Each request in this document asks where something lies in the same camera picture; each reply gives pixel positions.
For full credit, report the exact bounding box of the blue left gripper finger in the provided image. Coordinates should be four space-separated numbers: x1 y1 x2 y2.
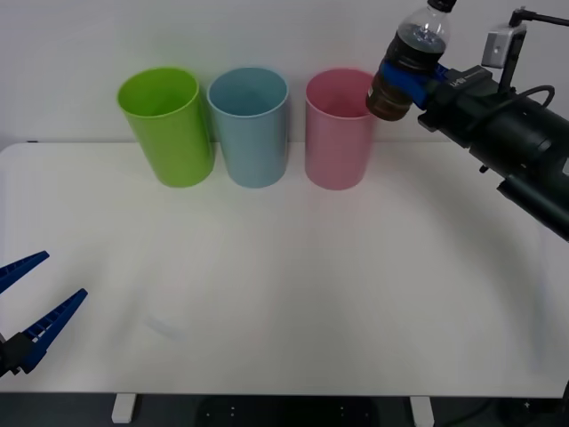
0 250 51 294
11 287 89 375

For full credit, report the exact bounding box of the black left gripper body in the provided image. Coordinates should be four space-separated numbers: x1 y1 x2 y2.
0 335 20 376

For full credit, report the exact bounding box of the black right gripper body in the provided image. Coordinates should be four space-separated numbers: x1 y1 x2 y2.
416 65 513 145

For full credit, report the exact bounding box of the dark drink plastic bottle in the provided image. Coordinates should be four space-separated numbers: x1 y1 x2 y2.
365 0 459 122

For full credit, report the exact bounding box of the pink plastic bin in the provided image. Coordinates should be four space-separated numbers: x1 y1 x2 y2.
304 67 377 191

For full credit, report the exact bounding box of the white table leg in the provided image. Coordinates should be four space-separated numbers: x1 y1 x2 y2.
110 393 136 424
409 396 435 427

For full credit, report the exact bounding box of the pale blue plastic bin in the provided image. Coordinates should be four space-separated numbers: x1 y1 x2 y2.
206 66 290 189

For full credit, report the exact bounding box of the yellow-green plastic bin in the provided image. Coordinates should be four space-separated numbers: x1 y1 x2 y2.
116 66 217 189

